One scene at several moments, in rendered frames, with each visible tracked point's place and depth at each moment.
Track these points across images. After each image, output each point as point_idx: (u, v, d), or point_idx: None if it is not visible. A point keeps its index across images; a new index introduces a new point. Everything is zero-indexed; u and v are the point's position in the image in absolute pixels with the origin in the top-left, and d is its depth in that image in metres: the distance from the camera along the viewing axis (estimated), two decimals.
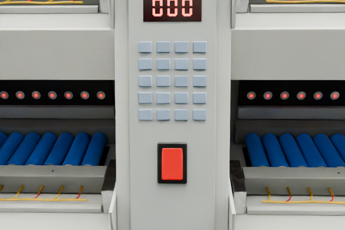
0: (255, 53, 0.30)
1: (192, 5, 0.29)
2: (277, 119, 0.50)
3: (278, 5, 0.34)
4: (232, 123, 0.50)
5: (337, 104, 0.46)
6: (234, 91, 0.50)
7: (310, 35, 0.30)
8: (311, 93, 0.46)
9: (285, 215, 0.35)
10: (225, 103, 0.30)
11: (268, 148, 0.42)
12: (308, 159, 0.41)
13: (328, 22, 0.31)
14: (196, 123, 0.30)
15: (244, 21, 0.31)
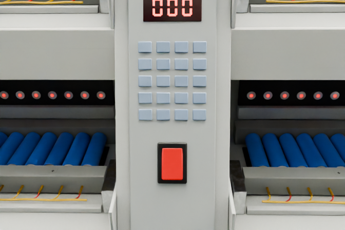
0: (255, 53, 0.30)
1: (192, 5, 0.29)
2: (277, 119, 0.50)
3: (278, 5, 0.34)
4: (232, 123, 0.50)
5: (337, 104, 0.46)
6: (234, 91, 0.50)
7: (310, 35, 0.30)
8: (311, 93, 0.46)
9: (285, 215, 0.35)
10: (225, 103, 0.30)
11: (268, 148, 0.42)
12: (308, 159, 0.41)
13: (328, 22, 0.31)
14: (196, 123, 0.30)
15: (244, 21, 0.31)
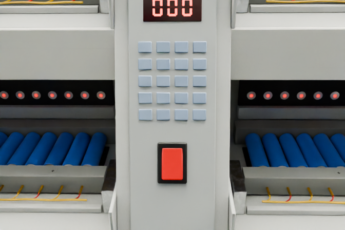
0: (255, 53, 0.30)
1: (192, 5, 0.29)
2: (277, 119, 0.50)
3: (278, 5, 0.34)
4: (232, 123, 0.50)
5: (337, 104, 0.46)
6: (234, 91, 0.50)
7: (310, 35, 0.30)
8: (311, 93, 0.46)
9: (285, 215, 0.35)
10: (225, 103, 0.30)
11: (268, 148, 0.42)
12: (308, 159, 0.41)
13: (328, 22, 0.31)
14: (196, 123, 0.30)
15: (244, 21, 0.31)
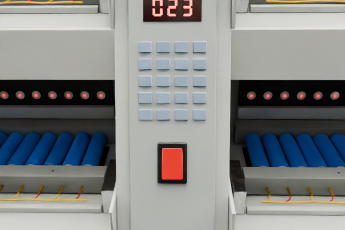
0: (255, 53, 0.30)
1: (192, 5, 0.29)
2: (277, 119, 0.50)
3: (278, 5, 0.34)
4: (232, 123, 0.50)
5: (337, 104, 0.46)
6: (234, 91, 0.50)
7: (310, 35, 0.30)
8: (311, 93, 0.46)
9: (285, 215, 0.35)
10: (225, 103, 0.30)
11: (268, 148, 0.42)
12: (308, 159, 0.41)
13: (328, 22, 0.31)
14: (196, 123, 0.30)
15: (244, 21, 0.31)
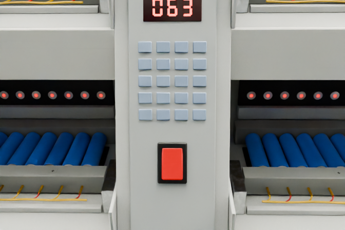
0: (255, 53, 0.30)
1: (192, 5, 0.29)
2: (277, 119, 0.50)
3: (278, 5, 0.34)
4: (232, 123, 0.50)
5: (337, 104, 0.46)
6: (234, 91, 0.50)
7: (310, 35, 0.30)
8: (311, 93, 0.46)
9: (285, 215, 0.35)
10: (225, 103, 0.30)
11: (268, 148, 0.42)
12: (308, 159, 0.41)
13: (328, 22, 0.31)
14: (196, 123, 0.30)
15: (244, 21, 0.31)
